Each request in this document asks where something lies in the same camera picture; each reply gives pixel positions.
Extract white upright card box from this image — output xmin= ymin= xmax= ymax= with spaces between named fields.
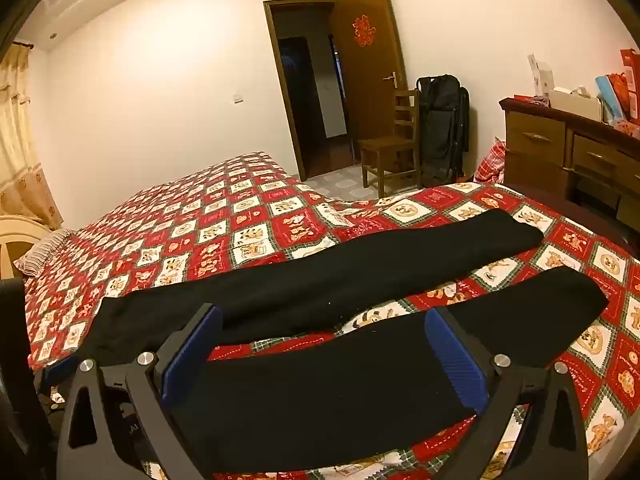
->
xmin=526 ymin=53 xmax=556 ymax=98

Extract brown wooden door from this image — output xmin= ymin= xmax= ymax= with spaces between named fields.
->
xmin=329 ymin=0 xmax=420 ymax=167

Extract beige patterned curtain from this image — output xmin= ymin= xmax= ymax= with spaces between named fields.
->
xmin=0 ymin=42 xmax=64 ymax=231

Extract red plaid cloth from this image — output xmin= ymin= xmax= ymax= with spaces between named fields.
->
xmin=472 ymin=140 xmax=508 ymax=184

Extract flat white box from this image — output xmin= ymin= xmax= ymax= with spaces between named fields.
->
xmin=549 ymin=87 xmax=603 ymax=122

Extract blue paper bag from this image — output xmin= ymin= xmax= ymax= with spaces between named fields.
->
xmin=595 ymin=74 xmax=628 ymax=123

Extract black pants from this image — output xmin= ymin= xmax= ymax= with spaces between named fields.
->
xmin=80 ymin=209 xmax=609 ymax=476

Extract dark wooden door frame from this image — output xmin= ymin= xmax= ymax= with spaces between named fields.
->
xmin=263 ymin=0 xmax=351 ymax=182

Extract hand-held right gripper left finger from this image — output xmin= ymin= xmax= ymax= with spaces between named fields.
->
xmin=56 ymin=303 xmax=224 ymax=480

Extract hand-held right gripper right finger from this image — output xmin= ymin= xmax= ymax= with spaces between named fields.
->
xmin=424 ymin=306 xmax=590 ymax=480

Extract brown wooden chair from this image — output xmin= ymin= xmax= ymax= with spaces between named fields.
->
xmin=359 ymin=89 xmax=421 ymax=199

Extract red paper door decoration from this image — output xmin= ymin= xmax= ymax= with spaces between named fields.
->
xmin=352 ymin=15 xmax=376 ymax=47

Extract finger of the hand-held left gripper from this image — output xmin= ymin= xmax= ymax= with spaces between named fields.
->
xmin=34 ymin=359 xmax=81 ymax=411

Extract black travel bag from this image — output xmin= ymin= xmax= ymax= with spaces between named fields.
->
xmin=415 ymin=75 xmax=471 ymax=188

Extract brown wooden dresser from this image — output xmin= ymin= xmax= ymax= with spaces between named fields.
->
xmin=499 ymin=97 xmax=640 ymax=233

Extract red gift bag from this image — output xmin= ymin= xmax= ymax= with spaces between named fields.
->
xmin=620 ymin=49 xmax=640 ymax=123

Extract striped pillow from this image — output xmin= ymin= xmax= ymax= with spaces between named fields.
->
xmin=13 ymin=228 xmax=76 ymax=276

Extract cream headboard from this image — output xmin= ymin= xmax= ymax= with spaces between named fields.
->
xmin=0 ymin=214 xmax=51 ymax=281

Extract red bear printed blanket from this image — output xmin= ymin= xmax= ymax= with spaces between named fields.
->
xmin=22 ymin=151 xmax=640 ymax=480

